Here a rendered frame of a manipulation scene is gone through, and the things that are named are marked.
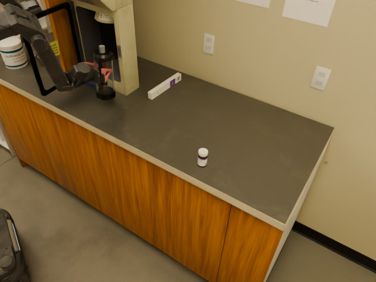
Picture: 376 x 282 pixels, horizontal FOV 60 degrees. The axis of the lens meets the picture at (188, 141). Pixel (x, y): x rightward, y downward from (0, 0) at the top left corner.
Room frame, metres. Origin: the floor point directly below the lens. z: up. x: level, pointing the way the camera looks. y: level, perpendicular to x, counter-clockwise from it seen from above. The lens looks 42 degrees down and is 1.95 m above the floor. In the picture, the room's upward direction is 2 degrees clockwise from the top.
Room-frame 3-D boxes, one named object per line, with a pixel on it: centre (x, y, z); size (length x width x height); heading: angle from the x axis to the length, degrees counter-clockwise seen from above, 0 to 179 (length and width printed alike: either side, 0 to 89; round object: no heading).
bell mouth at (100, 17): (1.66, 0.42, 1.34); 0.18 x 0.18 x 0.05
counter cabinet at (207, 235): (1.55, 0.30, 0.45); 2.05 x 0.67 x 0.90; 58
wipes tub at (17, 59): (1.80, 1.09, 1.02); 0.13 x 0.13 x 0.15
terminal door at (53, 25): (1.52, 0.69, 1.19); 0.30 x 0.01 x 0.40; 153
